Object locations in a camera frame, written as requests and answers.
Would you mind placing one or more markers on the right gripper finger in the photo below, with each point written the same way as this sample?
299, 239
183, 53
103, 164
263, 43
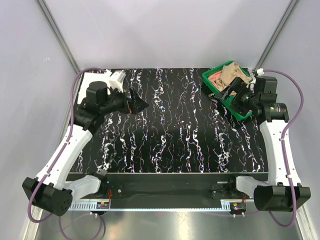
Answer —
223, 95
238, 84

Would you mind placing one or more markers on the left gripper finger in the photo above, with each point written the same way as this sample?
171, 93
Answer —
138, 105
133, 94

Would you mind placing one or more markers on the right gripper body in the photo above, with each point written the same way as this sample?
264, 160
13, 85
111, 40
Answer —
243, 101

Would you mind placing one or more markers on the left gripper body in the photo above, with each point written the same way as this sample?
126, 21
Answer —
118, 102

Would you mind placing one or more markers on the beige t-shirt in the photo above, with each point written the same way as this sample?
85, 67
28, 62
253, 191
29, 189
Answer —
228, 74

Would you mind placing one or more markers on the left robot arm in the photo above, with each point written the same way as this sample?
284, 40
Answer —
49, 190

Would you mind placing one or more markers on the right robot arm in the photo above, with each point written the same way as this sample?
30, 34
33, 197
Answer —
283, 191

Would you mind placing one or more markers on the green plastic bin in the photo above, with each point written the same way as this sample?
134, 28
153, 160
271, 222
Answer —
214, 90

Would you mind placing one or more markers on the pink t-shirt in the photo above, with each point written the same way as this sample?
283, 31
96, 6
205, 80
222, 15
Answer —
214, 77

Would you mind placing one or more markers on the folded white t-shirt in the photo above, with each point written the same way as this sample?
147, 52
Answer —
88, 78

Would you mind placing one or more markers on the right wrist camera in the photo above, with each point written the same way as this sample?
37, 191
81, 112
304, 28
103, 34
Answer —
251, 84

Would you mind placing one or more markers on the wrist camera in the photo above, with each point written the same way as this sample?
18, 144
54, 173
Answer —
251, 84
115, 80

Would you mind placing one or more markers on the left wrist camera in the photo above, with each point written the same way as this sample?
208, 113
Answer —
115, 80

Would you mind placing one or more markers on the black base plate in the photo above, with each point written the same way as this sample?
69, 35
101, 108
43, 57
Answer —
169, 187

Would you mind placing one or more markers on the right aluminium frame post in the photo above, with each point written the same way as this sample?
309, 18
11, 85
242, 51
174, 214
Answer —
277, 32

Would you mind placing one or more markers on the aluminium frame post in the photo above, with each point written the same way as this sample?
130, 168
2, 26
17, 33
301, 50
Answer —
57, 34
277, 32

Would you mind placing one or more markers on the white slotted cable duct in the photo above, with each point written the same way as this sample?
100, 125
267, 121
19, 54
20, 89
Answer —
121, 206

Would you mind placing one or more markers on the left aluminium frame post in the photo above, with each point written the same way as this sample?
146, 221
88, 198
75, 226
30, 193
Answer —
57, 34

